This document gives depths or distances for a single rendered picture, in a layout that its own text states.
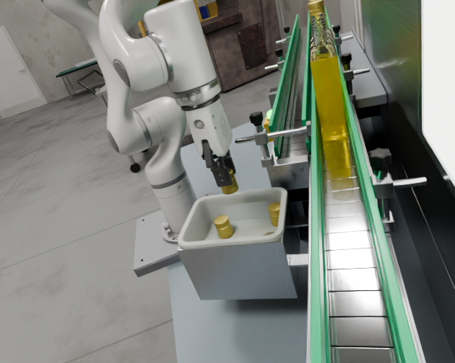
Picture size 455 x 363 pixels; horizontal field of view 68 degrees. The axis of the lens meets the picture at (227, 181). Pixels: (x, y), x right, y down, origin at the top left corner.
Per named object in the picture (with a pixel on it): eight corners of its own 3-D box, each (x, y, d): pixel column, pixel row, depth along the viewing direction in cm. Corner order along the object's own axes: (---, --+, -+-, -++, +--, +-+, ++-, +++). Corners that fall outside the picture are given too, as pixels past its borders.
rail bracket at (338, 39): (356, 59, 130) (352, 22, 123) (337, 63, 132) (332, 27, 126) (354, 56, 133) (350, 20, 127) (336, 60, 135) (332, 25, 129)
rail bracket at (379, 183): (429, 234, 48) (430, 152, 42) (377, 238, 50) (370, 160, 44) (422, 217, 52) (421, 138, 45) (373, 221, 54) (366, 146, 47)
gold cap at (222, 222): (217, 240, 78) (212, 225, 76) (220, 229, 81) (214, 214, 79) (232, 238, 77) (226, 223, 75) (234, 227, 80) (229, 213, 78)
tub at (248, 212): (291, 271, 66) (281, 237, 62) (187, 276, 73) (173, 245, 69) (294, 215, 80) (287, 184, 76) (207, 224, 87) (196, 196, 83)
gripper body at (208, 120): (211, 99, 56) (230, 158, 61) (222, 81, 65) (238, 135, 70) (170, 109, 58) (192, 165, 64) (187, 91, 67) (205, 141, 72)
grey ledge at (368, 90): (389, 124, 98) (386, 86, 92) (356, 130, 101) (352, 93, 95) (355, 50, 175) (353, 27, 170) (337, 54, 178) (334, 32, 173)
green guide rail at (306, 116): (312, 151, 77) (305, 119, 73) (307, 152, 77) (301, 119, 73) (312, 24, 219) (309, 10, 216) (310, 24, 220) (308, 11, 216)
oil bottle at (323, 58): (347, 136, 79) (335, 41, 69) (322, 140, 81) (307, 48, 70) (345, 126, 84) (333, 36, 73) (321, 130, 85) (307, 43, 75)
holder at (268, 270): (325, 297, 68) (312, 240, 61) (200, 299, 77) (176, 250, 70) (322, 239, 82) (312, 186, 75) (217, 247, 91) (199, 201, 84)
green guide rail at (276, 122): (279, 156, 79) (271, 124, 75) (275, 157, 79) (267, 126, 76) (300, 27, 222) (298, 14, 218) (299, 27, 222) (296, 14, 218)
